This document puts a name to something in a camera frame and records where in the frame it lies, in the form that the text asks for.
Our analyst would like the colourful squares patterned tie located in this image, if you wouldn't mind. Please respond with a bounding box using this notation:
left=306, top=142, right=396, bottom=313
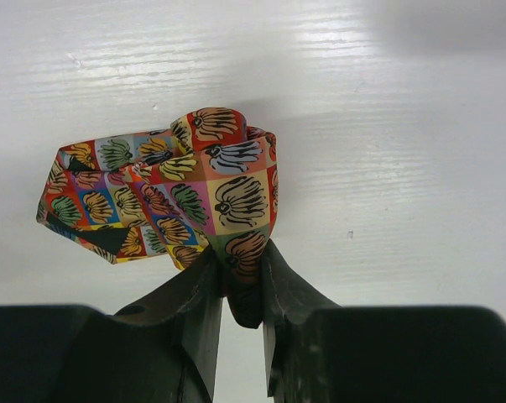
left=36, top=107, right=279, bottom=328

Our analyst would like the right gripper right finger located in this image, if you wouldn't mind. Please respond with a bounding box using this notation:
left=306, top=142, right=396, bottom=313
left=261, top=241, right=339, bottom=397

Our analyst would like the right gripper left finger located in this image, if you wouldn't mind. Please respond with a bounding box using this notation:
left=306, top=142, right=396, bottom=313
left=112, top=247, right=222, bottom=401

